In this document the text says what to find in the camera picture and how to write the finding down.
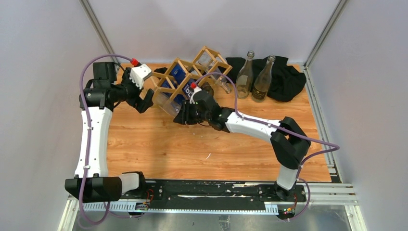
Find dark bottle grey cap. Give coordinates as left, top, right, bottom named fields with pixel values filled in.
left=201, top=82, right=214, bottom=97

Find blue bottle silver cap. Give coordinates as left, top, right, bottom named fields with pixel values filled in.
left=155, top=64, right=185, bottom=88

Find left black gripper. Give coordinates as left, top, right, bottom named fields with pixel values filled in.
left=111, top=68, right=153, bottom=113

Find clear square bottle silver cap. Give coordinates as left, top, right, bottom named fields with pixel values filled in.
left=153, top=92, right=181, bottom=117

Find black cloth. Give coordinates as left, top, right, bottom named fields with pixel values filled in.
left=225, top=56, right=306, bottom=102

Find blue BLU labelled bottle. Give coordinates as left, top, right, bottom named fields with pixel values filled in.
left=182, top=78, right=195, bottom=101

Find clear bottle white label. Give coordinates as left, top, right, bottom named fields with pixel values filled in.
left=252, top=55, right=276, bottom=103

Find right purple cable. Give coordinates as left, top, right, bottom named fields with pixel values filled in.
left=190, top=72, right=340, bottom=220

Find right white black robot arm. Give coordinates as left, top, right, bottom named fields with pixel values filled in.
left=173, top=93, right=311, bottom=201

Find aluminium frame rails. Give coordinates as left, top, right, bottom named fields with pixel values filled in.
left=78, top=182, right=357, bottom=218

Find wooden lattice wine rack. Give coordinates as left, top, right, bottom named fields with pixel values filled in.
left=152, top=46, right=232, bottom=105

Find clear bottle gold black label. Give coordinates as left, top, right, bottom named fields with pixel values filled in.
left=236, top=51, right=255, bottom=99

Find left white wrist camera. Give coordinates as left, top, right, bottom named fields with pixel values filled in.
left=129, top=64, right=153, bottom=90

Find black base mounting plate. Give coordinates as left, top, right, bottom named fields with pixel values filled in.
left=121, top=179, right=306, bottom=211

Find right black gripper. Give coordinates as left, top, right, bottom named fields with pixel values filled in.
left=173, top=101, right=211, bottom=126

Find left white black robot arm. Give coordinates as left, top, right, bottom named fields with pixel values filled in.
left=64, top=61, right=154, bottom=203

